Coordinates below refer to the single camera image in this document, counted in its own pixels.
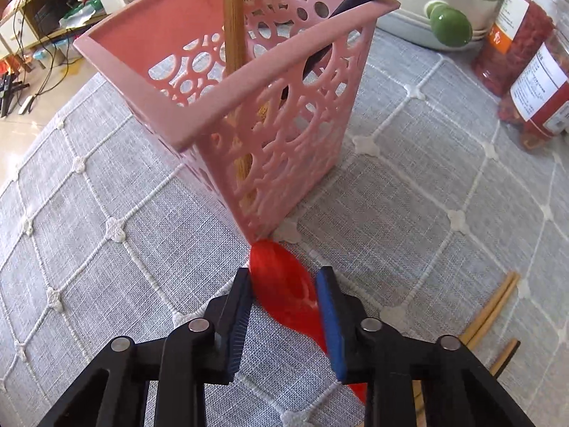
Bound grey quilted tablecloth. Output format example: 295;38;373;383
0;22;569;427

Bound pink perforated utensil basket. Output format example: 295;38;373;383
73;0;401;243

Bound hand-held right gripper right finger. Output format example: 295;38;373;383
315;266;536;427

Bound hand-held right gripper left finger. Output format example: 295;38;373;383
36;268;255;427

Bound black floor cable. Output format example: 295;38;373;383
9;6;96;99

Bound white ceramic bowl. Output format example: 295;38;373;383
380;0;499;51

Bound green packaging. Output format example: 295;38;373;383
60;0;107;32

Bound red plastic spoon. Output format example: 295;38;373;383
248;239;372;407

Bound clear jar of red snacks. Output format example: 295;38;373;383
472;0;558;97
497;31;569;154

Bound wooden chopstick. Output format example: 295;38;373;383
221;0;270;232
488;338;522;379
458;271;516;343
413;274;522;427

